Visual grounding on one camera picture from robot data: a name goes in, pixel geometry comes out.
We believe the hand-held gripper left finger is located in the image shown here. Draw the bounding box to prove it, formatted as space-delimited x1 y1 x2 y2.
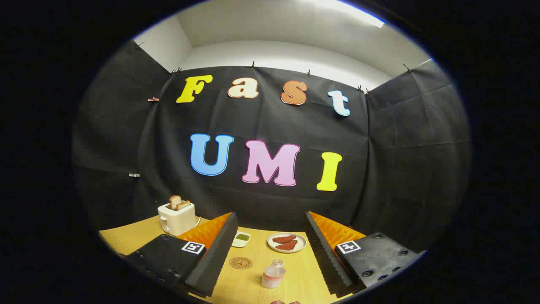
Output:
124 212 239 298

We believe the round cork coaster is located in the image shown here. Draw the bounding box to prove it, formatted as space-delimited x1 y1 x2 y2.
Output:
229 256 253 270

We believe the wooden table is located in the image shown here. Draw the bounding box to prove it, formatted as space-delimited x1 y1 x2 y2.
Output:
99 215 355 304

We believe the cream toaster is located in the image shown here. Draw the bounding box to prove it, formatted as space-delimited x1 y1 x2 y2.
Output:
158 202 197 236

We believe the white round plate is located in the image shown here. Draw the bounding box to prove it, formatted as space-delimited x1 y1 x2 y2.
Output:
267 233 307 253

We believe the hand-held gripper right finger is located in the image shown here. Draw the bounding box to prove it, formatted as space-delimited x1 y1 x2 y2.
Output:
305 211 427 296

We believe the clear juice bottle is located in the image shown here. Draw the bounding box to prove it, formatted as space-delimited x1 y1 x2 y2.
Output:
261 260 286 289

